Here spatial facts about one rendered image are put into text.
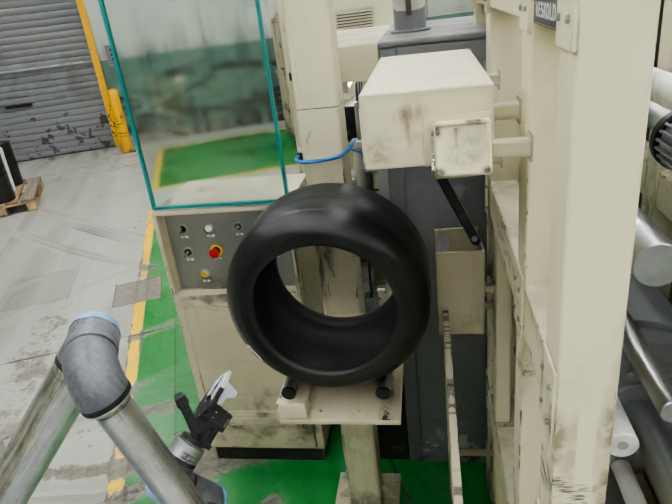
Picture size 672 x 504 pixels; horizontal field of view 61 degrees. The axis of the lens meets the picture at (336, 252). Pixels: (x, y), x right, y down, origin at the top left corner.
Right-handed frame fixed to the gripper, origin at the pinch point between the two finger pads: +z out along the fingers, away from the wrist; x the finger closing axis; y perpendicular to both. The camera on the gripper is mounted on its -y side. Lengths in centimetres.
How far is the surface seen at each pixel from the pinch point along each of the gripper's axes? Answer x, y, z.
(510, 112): 75, -4, 70
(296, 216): 24, -14, 43
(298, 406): 0.9, 24.4, 2.8
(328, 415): 2.6, 33.8, 5.2
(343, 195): 22, -6, 56
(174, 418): -154, 40, -35
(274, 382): -76, 46, 7
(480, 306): 16, 55, 58
